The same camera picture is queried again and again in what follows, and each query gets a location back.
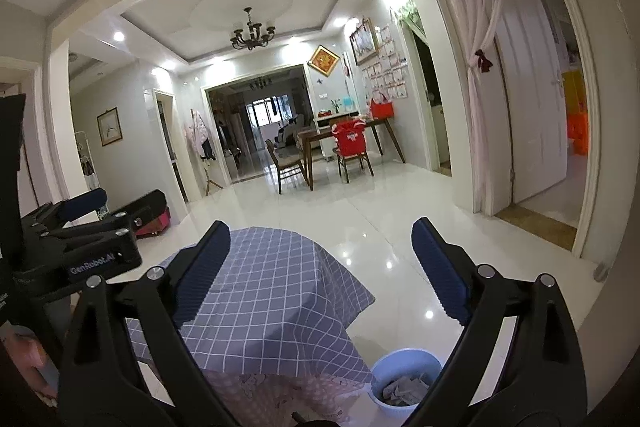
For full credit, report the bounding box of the white sideboard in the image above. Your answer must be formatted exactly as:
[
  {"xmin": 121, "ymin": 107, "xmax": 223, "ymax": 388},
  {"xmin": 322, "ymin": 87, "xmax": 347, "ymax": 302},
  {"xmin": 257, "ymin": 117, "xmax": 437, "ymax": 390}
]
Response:
[{"xmin": 312, "ymin": 112, "xmax": 361, "ymax": 162}]

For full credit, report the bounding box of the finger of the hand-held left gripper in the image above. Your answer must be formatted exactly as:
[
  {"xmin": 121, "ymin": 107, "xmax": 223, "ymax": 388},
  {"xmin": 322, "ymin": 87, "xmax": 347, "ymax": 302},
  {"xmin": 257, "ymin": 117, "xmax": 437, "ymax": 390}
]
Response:
[
  {"xmin": 30, "ymin": 187, "xmax": 108, "ymax": 228},
  {"xmin": 39, "ymin": 189, "xmax": 168, "ymax": 253}
]

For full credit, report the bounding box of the blue-grey checked tablecloth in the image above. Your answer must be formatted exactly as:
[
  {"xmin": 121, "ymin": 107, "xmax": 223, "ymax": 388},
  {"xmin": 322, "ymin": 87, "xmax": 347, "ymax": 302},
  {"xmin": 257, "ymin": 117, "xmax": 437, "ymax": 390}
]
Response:
[{"xmin": 125, "ymin": 227, "xmax": 377, "ymax": 378}]

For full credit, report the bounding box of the framed wall picture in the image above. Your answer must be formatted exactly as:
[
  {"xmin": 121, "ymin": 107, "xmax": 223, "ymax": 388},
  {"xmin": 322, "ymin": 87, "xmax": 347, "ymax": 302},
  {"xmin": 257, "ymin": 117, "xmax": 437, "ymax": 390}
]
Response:
[{"xmin": 349, "ymin": 18, "xmax": 378, "ymax": 66}]

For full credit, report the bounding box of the person's left hand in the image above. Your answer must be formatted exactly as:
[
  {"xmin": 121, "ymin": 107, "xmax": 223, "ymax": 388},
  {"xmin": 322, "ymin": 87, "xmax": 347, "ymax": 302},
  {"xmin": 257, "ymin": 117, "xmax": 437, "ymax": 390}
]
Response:
[{"xmin": 0, "ymin": 324, "xmax": 63, "ymax": 413}]

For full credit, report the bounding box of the wooden coat stand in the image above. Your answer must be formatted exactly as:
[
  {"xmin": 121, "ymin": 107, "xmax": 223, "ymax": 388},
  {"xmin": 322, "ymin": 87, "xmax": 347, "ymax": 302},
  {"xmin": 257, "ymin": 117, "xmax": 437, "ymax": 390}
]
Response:
[{"xmin": 190, "ymin": 107, "xmax": 226, "ymax": 198}]

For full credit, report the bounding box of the white door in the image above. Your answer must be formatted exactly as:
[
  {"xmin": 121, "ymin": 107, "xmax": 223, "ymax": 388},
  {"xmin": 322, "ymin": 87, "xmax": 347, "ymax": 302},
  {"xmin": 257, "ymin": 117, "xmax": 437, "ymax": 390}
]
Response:
[{"xmin": 492, "ymin": 0, "xmax": 568, "ymax": 206}]

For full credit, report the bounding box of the light blue waste bin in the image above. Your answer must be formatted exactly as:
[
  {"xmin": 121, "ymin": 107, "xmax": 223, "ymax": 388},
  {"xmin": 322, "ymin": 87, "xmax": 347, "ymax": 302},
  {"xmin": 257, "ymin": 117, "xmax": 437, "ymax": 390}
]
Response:
[{"xmin": 370, "ymin": 347, "xmax": 443, "ymax": 418}]

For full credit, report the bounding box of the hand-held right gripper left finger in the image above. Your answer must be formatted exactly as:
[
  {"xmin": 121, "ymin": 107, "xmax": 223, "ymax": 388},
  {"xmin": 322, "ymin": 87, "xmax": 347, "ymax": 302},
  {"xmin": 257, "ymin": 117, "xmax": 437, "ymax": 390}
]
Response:
[{"xmin": 57, "ymin": 219, "xmax": 236, "ymax": 427}]

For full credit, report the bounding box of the red gold diamond wall decoration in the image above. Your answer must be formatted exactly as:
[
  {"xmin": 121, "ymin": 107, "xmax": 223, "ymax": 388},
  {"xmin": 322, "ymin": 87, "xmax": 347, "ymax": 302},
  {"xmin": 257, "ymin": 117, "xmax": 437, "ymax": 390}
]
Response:
[{"xmin": 306, "ymin": 44, "xmax": 341, "ymax": 75}]

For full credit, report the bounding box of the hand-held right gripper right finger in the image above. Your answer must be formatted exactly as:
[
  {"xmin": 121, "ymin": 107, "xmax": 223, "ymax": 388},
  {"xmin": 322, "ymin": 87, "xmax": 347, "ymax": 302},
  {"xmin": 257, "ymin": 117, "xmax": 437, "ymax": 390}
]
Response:
[{"xmin": 411, "ymin": 217, "xmax": 588, "ymax": 427}]

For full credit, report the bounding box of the wooden dining chair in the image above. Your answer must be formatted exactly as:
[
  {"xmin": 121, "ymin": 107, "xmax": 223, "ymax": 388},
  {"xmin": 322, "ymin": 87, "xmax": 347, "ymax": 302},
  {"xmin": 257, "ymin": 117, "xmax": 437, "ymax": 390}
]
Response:
[
  {"xmin": 265, "ymin": 138, "xmax": 310, "ymax": 195},
  {"xmin": 331, "ymin": 119, "xmax": 375, "ymax": 184}
]

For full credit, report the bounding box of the red white garment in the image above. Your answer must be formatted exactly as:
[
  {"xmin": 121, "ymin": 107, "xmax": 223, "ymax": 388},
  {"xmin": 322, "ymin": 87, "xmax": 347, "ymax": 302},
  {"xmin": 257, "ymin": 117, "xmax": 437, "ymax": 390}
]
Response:
[{"xmin": 331, "ymin": 119, "xmax": 367, "ymax": 156}]

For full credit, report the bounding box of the brown pink bench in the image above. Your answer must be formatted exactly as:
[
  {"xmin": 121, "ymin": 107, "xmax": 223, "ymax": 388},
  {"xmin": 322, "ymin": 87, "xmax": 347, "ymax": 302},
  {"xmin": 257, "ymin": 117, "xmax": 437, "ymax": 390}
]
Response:
[{"xmin": 135, "ymin": 207, "xmax": 172, "ymax": 238}]

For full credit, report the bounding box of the red bag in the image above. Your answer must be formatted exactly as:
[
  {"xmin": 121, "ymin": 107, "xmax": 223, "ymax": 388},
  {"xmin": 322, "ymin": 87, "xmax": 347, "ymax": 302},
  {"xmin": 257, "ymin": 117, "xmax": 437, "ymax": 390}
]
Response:
[{"xmin": 369, "ymin": 94, "xmax": 396, "ymax": 120}]

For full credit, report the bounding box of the white tissue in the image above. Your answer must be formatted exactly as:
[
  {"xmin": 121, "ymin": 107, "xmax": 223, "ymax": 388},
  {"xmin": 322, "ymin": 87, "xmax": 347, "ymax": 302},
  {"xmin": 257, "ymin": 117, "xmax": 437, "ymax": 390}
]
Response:
[{"xmin": 382, "ymin": 369, "xmax": 431, "ymax": 408}]

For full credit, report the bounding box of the framed flower painting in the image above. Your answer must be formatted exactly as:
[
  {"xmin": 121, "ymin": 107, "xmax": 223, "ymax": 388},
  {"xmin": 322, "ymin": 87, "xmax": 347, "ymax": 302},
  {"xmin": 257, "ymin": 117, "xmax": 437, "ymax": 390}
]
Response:
[{"xmin": 96, "ymin": 107, "xmax": 123, "ymax": 148}]

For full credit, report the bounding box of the yellow board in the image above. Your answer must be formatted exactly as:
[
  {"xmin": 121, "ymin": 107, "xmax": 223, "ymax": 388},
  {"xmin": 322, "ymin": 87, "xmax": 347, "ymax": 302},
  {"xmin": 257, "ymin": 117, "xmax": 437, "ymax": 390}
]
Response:
[{"xmin": 562, "ymin": 69, "xmax": 583, "ymax": 112}]

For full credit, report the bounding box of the wooden dining table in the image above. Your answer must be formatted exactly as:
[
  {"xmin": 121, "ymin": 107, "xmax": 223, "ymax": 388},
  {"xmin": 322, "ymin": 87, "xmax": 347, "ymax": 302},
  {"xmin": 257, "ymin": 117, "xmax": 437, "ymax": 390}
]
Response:
[{"xmin": 297, "ymin": 117, "xmax": 406, "ymax": 191}]

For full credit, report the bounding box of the grey sofa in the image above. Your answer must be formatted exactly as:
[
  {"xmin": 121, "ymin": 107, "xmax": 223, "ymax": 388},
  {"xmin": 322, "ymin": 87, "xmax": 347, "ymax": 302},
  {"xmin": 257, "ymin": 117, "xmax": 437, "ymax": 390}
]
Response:
[{"xmin": 275, "ymin": 117, "xmax": 308, "ymax": 148}]

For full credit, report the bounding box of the pink door curtain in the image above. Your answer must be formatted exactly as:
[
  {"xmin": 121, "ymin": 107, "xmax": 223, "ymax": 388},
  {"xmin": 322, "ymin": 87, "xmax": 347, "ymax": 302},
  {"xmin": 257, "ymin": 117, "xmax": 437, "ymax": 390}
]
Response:
[{"xmin": 432, "ymin": 0, "xmax": 531, "ymax": 220}]

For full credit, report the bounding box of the pink lace table cover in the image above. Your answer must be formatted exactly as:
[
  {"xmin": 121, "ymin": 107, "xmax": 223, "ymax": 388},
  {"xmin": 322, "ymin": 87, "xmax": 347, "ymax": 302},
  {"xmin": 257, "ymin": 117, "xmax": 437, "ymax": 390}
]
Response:
[{"xmin": 202, "ymin": 367, "xmax": 381, "ymax": 423}]

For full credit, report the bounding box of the white standing rack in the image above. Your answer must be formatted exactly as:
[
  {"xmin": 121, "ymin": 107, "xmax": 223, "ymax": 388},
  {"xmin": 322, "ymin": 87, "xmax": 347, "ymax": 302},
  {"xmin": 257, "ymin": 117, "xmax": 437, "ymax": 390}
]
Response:
[{"xmin": 74, "ymin": 132, "xmax": 101, "ymax": 192}]

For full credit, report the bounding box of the orange plastic stool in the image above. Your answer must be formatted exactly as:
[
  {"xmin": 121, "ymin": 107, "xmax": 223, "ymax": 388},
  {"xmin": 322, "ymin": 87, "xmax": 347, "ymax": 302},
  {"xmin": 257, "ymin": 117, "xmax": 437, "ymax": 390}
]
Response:
[{"xmin": 567, "ymin": 114, "xmax": 590, "ymax": 155}]

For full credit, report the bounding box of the group of wall certificates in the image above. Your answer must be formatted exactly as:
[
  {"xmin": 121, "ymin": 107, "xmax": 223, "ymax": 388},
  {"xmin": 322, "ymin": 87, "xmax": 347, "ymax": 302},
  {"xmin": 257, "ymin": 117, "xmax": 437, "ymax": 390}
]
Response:
[{"xmin": 360, "ymin": 24, "xmax": 411, "ymax": 102}]

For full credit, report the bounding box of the green door valance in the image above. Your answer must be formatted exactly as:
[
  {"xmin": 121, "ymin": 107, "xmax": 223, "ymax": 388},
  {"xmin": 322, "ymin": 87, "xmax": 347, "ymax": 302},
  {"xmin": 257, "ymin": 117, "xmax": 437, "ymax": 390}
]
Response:
[{"xmin": 392, "ymin": 0, "xmax": 428, "ymax": 38}]

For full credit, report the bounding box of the pink jacket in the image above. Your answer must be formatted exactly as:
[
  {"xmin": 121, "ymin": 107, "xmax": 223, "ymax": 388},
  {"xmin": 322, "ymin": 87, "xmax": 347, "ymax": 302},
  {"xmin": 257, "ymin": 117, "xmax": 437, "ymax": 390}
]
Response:
[{"xmin": 184, "ymin": 109, "xmax": 211, "ymax": 158}]

